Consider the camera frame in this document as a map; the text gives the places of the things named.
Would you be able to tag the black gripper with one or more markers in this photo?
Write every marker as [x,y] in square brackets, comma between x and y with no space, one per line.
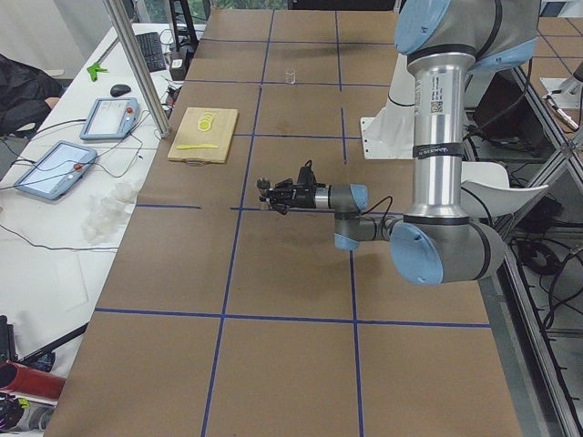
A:
[303,197]

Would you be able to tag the steel double jigger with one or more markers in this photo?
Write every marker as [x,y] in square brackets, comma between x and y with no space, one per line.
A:
[264,185]

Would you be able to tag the small clear glass cup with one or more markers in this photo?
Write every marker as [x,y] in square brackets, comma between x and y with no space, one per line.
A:
[290,76]

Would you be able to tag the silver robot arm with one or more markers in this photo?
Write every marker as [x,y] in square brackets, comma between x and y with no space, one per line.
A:
[435,241]

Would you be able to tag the wooden cutting board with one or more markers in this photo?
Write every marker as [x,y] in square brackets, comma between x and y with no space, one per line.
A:
[221,134]

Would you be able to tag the yellow lemon slices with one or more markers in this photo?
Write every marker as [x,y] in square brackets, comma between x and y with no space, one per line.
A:
[205,121]

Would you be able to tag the yellow plastic knife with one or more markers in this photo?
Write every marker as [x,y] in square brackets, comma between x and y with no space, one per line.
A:
[196,146]

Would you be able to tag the crumpled white plastic wrap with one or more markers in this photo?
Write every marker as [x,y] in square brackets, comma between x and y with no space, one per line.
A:
[108,215]

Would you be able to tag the upper blue teach pendant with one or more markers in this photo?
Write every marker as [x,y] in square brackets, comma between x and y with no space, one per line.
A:
[110,119]

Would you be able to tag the blue teach pendant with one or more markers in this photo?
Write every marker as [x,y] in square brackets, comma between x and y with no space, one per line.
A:
[110,119]
[57,171]

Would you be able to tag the black computer mouse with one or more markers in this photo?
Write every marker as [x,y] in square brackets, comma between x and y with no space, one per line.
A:
[119,90]

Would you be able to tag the black keyboard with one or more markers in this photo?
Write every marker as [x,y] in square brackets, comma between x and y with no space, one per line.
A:
[151,50]

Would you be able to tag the white plastic chair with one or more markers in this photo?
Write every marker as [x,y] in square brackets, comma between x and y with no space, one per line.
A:
[489,182]

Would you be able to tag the green plastic clamp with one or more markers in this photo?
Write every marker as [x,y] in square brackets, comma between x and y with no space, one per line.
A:
[94,70]

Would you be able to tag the lower blue teach pendant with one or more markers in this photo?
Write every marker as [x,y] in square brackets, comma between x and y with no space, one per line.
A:
[57,171]

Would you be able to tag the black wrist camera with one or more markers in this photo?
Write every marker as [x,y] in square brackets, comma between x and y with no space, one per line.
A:
[306,176]

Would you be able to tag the aluminium frame post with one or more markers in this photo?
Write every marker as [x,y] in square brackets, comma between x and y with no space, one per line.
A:
[120,21]

